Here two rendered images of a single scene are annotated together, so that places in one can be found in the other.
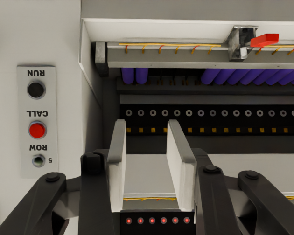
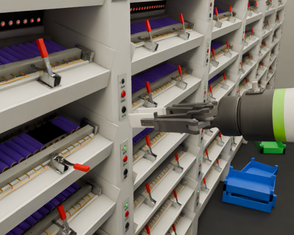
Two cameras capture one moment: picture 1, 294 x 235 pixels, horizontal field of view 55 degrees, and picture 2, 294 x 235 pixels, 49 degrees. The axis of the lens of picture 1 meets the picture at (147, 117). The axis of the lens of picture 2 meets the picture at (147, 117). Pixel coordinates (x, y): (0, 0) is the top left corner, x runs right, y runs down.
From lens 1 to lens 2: 67 cm
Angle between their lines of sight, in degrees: 69
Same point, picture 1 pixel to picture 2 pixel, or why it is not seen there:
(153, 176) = (89, 85)
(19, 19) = (126, 132)
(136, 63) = (84, 132)
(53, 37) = (119, 130)
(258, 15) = (64, 179)
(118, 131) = not seen: hidden behind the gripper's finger
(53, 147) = (119, 88)
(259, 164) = (49, 107)
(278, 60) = (29, 166)
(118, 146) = not seen: hidden behind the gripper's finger
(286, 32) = (43, 180)
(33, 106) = (123, 102)
